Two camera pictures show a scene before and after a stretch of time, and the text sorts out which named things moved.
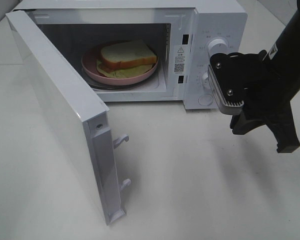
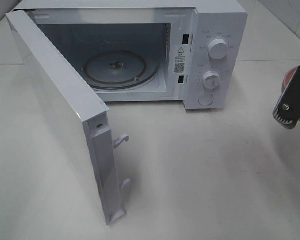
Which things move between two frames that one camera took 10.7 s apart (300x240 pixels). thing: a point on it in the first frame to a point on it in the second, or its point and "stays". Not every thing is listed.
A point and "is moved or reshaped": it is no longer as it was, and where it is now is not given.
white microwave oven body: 145,51 stays
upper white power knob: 217,46 stays
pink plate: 89,62 is moved or reshaped
